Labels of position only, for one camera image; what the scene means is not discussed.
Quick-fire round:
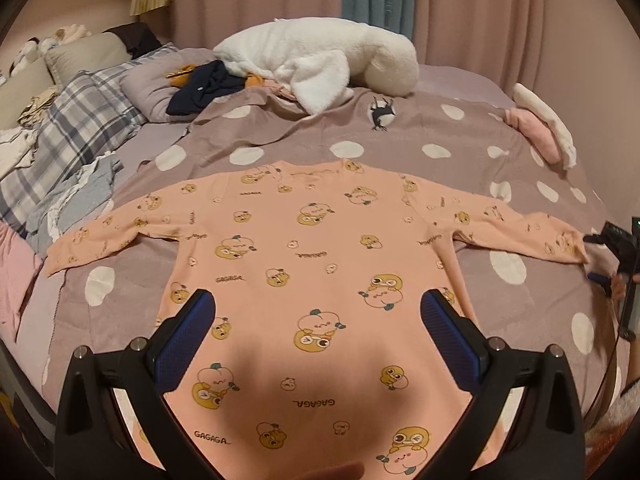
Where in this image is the peach cartoon print baby shirt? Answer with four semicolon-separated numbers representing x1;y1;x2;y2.
46;160;587;479

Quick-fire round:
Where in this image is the pink folded garment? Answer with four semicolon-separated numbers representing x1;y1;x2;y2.
504;108;562;165

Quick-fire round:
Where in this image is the white folded cloth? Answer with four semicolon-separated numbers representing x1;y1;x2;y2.
512;82;577;170

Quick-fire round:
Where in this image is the light pink garment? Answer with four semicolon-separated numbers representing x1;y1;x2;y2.
0;222;42;339

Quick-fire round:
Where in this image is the mauve polka dot blanket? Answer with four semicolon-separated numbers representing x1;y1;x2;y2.
20;90;625;415

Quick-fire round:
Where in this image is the grey blue ruffled garment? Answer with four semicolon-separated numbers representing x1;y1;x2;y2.
25;152;122;258

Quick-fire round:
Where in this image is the pink curtain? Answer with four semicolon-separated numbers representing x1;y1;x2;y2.
169;0;588;105

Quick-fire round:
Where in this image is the white printed garment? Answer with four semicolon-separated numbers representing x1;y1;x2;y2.
0;127;38;179

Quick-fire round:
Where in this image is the plaid blue white pillow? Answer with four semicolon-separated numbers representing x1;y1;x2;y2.
1;44;177;233

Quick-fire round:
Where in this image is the white plush goose toy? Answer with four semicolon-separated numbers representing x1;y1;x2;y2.
213;18;420;115

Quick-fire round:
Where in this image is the mauve pillow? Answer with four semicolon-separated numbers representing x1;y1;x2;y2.
120;48;214;124

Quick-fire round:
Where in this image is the beige pillow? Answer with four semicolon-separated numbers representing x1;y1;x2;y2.
0;32;131;129

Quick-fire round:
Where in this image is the navy blue garment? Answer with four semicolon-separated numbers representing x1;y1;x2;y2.
166;60;246;116

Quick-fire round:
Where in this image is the stuffed toys pile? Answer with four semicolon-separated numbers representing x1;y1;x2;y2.
9;24;92;77

